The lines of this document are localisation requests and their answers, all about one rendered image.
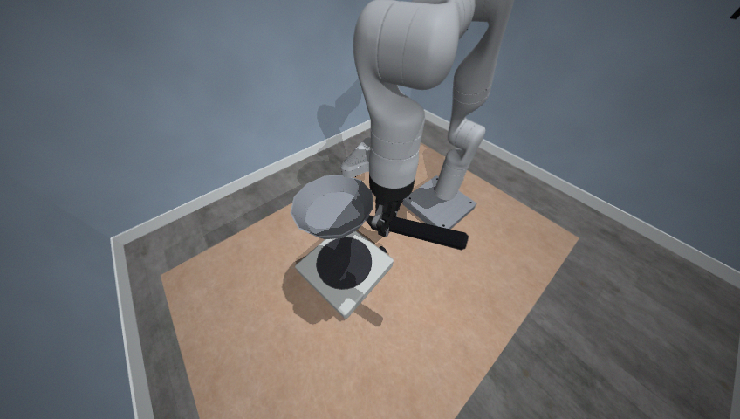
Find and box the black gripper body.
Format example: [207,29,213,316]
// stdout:
[369,175,415,215]

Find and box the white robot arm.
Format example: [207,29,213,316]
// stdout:
[340,0,514,201]

